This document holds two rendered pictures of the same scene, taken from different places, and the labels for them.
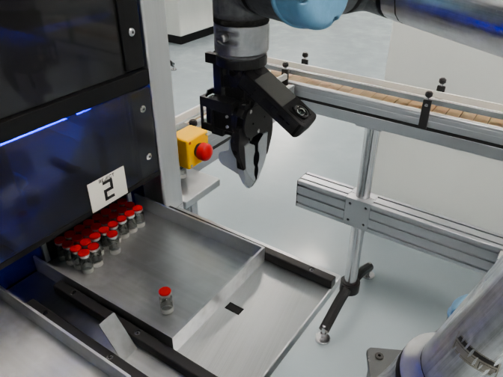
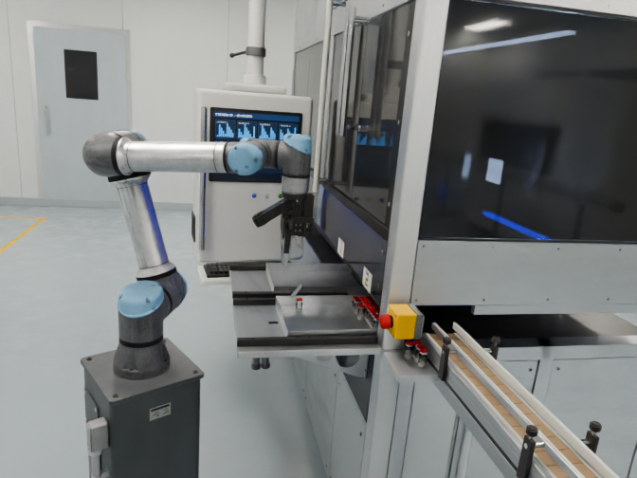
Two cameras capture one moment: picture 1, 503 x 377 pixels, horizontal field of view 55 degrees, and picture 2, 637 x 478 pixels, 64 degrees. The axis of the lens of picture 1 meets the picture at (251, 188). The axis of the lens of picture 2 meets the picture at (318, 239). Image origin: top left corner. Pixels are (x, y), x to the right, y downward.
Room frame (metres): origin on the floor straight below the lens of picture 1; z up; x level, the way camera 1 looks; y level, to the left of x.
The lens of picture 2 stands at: (1.64, -0.93, 1.54)
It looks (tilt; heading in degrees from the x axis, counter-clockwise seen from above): 15 degrees down; 133
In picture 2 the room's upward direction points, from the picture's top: 5 degrees clockwise
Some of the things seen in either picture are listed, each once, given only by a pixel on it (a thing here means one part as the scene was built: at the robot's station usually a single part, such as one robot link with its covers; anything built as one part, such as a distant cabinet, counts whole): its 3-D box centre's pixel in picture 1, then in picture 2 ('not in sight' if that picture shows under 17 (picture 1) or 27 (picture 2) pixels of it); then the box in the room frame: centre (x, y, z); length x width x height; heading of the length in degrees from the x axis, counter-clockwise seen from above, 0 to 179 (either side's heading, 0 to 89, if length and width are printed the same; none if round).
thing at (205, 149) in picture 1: (202, 151); (387, 321); (0.94, 0.11, 0.99); 0.04 x 0.04 x 0.04; 56
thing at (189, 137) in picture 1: (187, 146); (403, 321); (0.97, 0.15, 0.99); 0.08 x 0.07 x 0.07; 56
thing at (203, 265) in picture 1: (151, 259); (335, 316); (0.69, 0.19, 0.90); 0.34 x 0.26 x 0.04; 56
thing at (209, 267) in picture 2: not in sight; (251, 267); (0.01, 0.41, 0.82); 0.40 x 0.14 x 0.02; 63
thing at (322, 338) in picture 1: (348, 292); not in sight; (1.45, -0.40, 0.07); 0.50 x 0.08 x 0.14; 146
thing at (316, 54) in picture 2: not in sight; (316, 107); (-0.13, 0.88, 1.50); 0.49 x 0.01 x 0.59; 146
